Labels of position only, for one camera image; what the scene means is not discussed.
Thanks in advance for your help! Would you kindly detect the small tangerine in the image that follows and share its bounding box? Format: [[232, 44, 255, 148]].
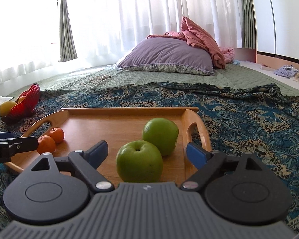
[[48, 127, 65, 144], [36, 135, 56, 154]]

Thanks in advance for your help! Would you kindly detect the red glass fruit bowl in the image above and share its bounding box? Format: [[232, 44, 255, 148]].
[[1, 83, 40, 124]]

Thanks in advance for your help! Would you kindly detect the yellow fruit in bowl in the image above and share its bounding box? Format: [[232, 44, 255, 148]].
[[0, 100, 17, 117]]

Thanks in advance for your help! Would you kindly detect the wooden serving tray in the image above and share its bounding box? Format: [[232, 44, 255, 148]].
[[3, 107, 212, 184]]

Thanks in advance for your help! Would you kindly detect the orange fruit in bowl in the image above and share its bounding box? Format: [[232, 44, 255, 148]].
[[18, 96, 26, 103]]

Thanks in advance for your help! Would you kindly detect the near green apple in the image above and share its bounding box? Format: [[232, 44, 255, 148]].
[[116, 140, 163, 183]]

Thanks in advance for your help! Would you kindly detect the green apple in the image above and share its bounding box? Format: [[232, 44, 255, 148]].
[[142, 118, 179, 156], [116, 140, 163, 183]]

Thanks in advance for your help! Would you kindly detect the far green apple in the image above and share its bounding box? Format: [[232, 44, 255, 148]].
[[142, 118, 179, 156]]

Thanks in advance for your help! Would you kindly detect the blue paisley cloth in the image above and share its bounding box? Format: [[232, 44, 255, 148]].
[[0, 83, 299, 233]]

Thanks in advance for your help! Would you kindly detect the green quilted bedspread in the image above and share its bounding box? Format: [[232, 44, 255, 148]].
[[6, 63, 299, 98]]

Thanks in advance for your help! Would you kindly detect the grey middle curtain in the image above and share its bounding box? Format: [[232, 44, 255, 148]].
[[59, 0, 77, 62]]

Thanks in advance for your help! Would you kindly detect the grey curtain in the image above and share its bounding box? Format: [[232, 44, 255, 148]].
[[59, 0, 77, 62], [241, 0, 257, 49]]

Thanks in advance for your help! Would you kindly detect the purple pillow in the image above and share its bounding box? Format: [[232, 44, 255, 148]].
[[117, 37, 214, 76]]

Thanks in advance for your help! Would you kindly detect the lavender cloth on floor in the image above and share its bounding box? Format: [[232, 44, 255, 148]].
[[274, 65, 298, 78]]

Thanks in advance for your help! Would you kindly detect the pink blanket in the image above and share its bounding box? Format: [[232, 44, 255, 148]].
[[147, 16, 235, 69]]

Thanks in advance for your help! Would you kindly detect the grey right curtain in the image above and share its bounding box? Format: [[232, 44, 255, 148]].
[[241, 0, 257, 49]]

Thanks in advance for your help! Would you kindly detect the white sheer curtain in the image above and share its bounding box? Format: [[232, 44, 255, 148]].
[[0, 0, 242, 85]]

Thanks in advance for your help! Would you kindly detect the white wardrobe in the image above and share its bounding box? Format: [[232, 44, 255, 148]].
[[253, 0, 299, 60]]

